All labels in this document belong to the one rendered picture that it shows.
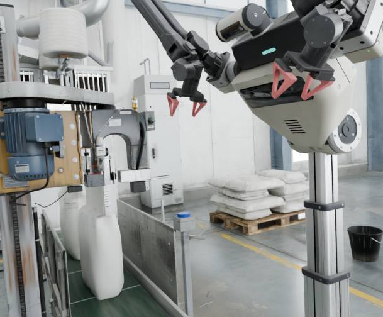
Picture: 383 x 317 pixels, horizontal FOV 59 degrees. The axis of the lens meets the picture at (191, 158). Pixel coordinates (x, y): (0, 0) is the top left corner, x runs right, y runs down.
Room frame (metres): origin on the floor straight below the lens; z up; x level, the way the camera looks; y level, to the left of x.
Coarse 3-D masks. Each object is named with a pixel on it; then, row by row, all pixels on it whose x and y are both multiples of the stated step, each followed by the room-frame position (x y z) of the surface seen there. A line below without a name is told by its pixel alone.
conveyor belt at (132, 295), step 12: (60, 240) 2.80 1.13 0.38; (72, 264) 2.23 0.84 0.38; (72, 276) 2.03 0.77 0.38; (72, 288) 1.86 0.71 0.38; (84, 288) 1.85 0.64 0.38; (132, 288) 1.82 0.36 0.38; (72, 300) 1.71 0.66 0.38; (84, 300) 1.71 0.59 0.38; (96, 300) 1.70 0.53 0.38; (108, 300) 1.69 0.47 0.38; (120, 300) 1.69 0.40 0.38; (132, 300) 1.68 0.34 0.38; (144, 300) 1.67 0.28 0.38; (72, 312) 1.59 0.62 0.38; (84, 312) 1.59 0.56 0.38; (96, 312) 1.58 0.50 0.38; (108, 312) 1.57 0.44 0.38; (120, 312) 1.57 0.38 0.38; (132, 312) 1.56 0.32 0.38; (144, 312) 1.56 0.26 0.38; (156, 312) 1.55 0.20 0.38
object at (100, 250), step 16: (96, 192) 1.78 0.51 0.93; (80, 208) 1.96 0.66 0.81; (96, 208) 1.80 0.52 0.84; (80, 224) 1.89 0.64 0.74; (96, 224) 1.68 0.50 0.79; (112, 224) 1.72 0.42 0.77; (80, 240) 1.89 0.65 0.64; (96, 240) 1.68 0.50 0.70; (112, 240) 1.71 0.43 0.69; (80, 256) 1.89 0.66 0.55; (96, 256) 1.68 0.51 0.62; (112, 256) 1.70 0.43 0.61; (96, 272) 1.68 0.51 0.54; (112, 272) 1.69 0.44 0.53; (96, 288) 1.68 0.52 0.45; (112, 288) 1.69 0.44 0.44
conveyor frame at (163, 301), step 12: (48, 264) 2.14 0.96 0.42; (132, 264) 2.07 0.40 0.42; (48, 276) 2.28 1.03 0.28; (132, 276) 1.99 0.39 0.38; (144, 276) 1.88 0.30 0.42; (144, 288) 1.87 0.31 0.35; (156, 288) 1.72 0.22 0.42; (156, 300) 1.71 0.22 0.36; (168, 300) 1.58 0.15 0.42; (60, 312) 1.72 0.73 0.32; (168, 312) 1.58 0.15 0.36; (180, 312) 1.46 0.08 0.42
